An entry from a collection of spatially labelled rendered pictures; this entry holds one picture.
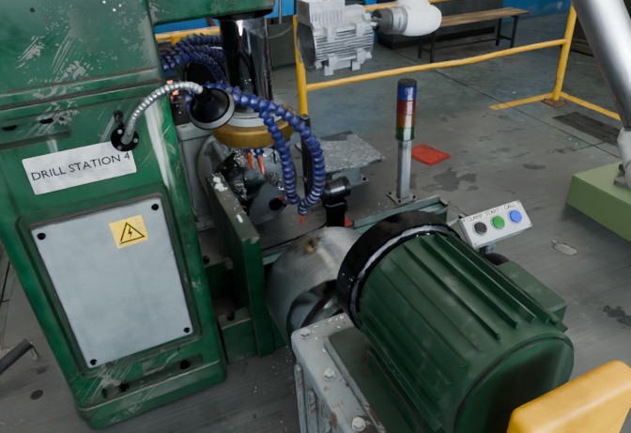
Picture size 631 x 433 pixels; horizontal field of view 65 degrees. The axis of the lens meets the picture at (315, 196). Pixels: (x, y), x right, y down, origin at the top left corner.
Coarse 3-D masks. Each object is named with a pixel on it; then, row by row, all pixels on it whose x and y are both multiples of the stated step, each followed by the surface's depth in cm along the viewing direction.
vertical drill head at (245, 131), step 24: (240, 24) 90; (264, 24) 93; (240, 48) 92; (264, 48) 95; (240, 72) 95; (264, 72) 97; (264, 96) 99; (240, 120) 98; (240, 144) 98; (264, 144) 98; (288, 144) 106
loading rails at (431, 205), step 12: (408, 204) 146; (420, 204) 147; (432, 204) 148; (444, 204) 146; (372, 216) 142; (384, 216) 142; (444, 216) 148; (360, 228) 139; (264, 252) 131; (276, 252) 132; (264, 264) 128
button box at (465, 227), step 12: (516, 204) 116; (468, 216) 112; (480, 216) 113; (492, 216) 113; (504, 216) 114; (456, 228) 114; (468, 228) 111; (492, 228) 112; (504, 228) 113; (516, 228) 114; (528, 228) 115; (468, 240) 111; (480, 240) 110; (492, 240) 111
